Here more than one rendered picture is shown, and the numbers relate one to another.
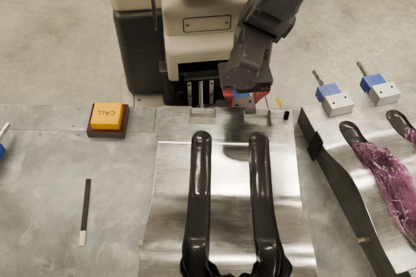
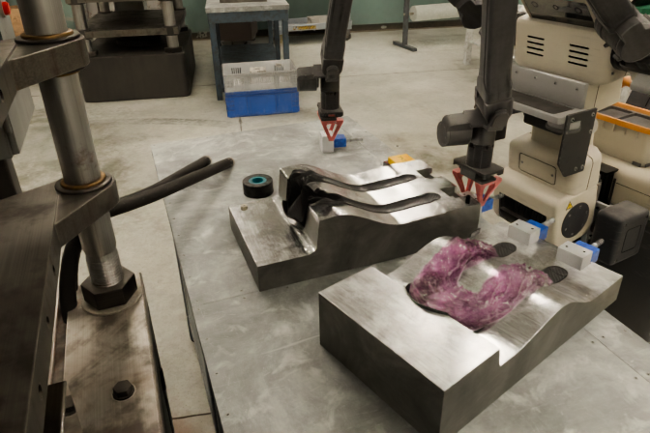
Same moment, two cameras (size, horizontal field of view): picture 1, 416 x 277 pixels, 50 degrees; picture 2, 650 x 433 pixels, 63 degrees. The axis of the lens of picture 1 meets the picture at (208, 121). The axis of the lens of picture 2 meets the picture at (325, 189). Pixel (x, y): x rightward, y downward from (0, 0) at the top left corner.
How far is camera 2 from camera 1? 1.00 m
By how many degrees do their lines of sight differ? 56
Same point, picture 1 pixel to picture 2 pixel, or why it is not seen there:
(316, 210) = not seen: hidden behind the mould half
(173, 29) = (512, 160)
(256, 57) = (456, 121)
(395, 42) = not seen: outside the picture
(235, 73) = (440, 128)
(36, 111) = (383, 148)
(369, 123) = (527, 257)
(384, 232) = (407, 268)
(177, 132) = (403, 168)
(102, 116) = (398, 158)
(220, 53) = (531, 199)
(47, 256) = not seen: hidden behind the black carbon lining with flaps
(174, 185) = (362, 179)
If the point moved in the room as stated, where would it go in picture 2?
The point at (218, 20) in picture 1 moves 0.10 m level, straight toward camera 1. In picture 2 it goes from (545, 168) to (514, 174)
